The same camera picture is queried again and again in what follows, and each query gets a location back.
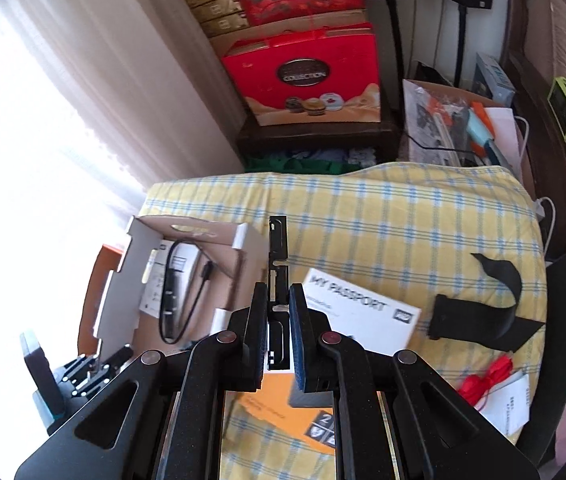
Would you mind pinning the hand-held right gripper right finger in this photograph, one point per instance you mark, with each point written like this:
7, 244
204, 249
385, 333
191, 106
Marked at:
297, 345

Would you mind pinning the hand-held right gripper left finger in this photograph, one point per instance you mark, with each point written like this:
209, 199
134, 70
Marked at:
258, 335

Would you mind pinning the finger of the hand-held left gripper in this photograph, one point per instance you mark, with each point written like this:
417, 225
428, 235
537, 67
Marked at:
45, 385
108, 367

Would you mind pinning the cardboard tray box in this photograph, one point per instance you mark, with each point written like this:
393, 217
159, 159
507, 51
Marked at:
223, 270

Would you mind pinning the orange hard drive box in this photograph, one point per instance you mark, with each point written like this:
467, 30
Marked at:
363, 310

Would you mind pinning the white mailer bag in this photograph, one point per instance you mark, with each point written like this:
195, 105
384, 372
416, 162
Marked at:
513, 410

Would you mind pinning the orange storage box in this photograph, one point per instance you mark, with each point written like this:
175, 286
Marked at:
98, 270

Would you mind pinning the yellow checked cloth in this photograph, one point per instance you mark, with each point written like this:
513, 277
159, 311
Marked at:
388, 210

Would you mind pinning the green cloth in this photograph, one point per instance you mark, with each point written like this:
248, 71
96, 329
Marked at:
288, 164

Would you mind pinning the dark wooden stool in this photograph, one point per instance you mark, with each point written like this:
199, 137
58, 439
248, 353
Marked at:
313, 137

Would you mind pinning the red Collection gift box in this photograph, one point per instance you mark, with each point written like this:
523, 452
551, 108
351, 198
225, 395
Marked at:
263, 70

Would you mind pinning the brown cardboard box with clutter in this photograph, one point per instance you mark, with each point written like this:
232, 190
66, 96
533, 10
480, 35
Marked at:
428, 110

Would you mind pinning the white curtain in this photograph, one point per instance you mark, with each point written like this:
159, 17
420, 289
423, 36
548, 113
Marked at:
88, 85

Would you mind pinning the white paper sheet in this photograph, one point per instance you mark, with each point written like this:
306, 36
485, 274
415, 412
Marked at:
505, 130

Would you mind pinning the black speaker stand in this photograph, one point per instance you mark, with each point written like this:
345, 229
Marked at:
395, 60
462, 45

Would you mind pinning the flat gold box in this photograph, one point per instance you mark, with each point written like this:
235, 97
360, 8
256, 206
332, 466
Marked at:
223, 17
215, 3
230, 30

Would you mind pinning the blue grey box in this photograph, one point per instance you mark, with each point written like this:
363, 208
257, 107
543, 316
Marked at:
495, 80

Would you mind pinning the dark wooden sofa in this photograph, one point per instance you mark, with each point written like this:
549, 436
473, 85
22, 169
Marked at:
533, 110

